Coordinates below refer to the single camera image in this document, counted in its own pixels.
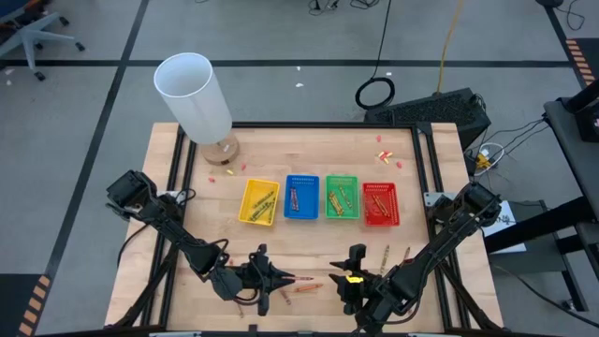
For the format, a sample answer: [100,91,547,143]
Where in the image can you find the white shade table lamp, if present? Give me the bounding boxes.
[153,51,241,166]

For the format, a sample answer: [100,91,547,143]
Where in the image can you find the black coiled hanging cable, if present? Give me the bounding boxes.
[354,0,397,111]

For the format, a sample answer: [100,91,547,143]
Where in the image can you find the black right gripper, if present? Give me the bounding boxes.
[329,243,380,315]

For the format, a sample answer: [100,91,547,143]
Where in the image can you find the black side table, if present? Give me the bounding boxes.
[542,79,599,226]

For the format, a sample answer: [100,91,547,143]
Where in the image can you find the black computer tower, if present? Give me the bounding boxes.
[363,87,492,152]

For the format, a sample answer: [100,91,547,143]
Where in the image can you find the yellow plastic basket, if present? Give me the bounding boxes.
[238,178,281,227]

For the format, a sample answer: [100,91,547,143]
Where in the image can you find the black metal stand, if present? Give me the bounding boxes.
[484,196,599,313]

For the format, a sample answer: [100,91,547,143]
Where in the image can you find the blue plastic basket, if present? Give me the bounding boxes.
[283,174,321,221]

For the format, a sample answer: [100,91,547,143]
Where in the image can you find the green plastic basket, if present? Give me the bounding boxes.
[325,174,361,220]

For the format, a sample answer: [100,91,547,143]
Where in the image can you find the white paper sheet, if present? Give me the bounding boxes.
[481,200,528,255]

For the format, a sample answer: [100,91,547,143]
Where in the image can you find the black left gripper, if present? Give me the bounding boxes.
[241,242,297,317]

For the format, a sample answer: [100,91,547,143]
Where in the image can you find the yellow hanging cable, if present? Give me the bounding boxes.
[436,0,464,94]

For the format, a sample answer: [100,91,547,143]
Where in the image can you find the grey office chair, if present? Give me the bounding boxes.
[0,0,86,81]

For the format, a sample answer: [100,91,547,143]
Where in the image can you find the red plastic basket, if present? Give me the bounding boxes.
[361,182,402,227]

